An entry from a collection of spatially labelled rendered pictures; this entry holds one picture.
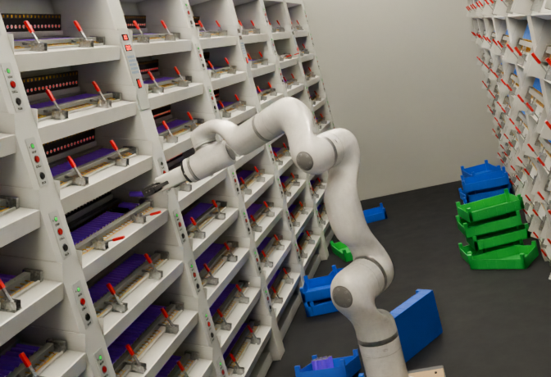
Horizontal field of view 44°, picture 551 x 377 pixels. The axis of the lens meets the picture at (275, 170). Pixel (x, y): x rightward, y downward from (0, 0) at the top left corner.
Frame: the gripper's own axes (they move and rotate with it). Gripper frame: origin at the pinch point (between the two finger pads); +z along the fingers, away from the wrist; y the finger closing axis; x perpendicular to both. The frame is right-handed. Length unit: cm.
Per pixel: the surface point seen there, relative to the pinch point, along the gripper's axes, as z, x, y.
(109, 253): 2.0, 9.8, 36.1
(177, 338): 9.9, 47.0, 11.7
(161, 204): 3.0, 6.4, -8.4
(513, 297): -84, 122, -110
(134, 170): -1.4, -8.0, 5.8
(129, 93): -5.7, -31.8, -8.4
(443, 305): -52, 115, -113
